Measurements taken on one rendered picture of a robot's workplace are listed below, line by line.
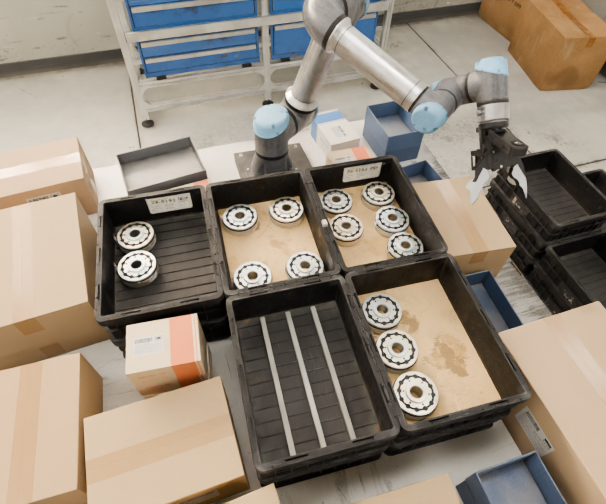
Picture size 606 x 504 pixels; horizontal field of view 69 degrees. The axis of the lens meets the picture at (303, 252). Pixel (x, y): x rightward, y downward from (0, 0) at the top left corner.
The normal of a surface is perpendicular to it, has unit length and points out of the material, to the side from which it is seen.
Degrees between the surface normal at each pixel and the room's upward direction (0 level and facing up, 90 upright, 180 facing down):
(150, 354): 0
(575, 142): 0
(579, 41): 88
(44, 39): 90
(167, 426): 0
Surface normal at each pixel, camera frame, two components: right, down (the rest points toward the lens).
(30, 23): 0.31, 0.76
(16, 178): 0.03, -0.61
